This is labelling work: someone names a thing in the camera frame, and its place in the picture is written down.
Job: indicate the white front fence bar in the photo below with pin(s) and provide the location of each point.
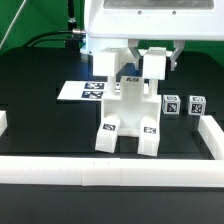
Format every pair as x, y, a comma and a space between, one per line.
111, 172

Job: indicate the white diagonal rod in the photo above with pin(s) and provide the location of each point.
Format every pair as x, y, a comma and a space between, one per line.
22, 5

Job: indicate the white cube marker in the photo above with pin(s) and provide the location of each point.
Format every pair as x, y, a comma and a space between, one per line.
196, 105
171, 104

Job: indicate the black cable connector post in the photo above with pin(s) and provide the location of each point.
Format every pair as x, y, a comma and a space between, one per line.
76, 36

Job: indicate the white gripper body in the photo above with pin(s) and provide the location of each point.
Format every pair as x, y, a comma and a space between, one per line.
155, 19

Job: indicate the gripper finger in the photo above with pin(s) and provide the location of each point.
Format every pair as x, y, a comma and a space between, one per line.
178, 48
133, 47

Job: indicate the white left fence block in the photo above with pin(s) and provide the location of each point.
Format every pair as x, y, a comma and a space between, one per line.
3, 122

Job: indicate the white right fence bar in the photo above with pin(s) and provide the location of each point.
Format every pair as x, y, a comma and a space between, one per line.
213, 136

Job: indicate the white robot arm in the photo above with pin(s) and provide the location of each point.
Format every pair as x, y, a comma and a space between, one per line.
88, 45

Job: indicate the white chair seat part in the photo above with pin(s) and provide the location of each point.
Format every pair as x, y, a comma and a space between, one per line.
137, 106

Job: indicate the white cube near marker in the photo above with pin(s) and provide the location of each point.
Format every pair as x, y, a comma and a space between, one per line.
171, 104

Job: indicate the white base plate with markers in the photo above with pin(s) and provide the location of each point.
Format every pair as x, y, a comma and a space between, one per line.
82, 90

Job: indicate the white fence bar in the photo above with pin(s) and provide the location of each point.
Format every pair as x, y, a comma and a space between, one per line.
213, 136
111, 172

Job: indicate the white chair back frame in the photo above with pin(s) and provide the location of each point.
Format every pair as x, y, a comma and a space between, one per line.
110, 61

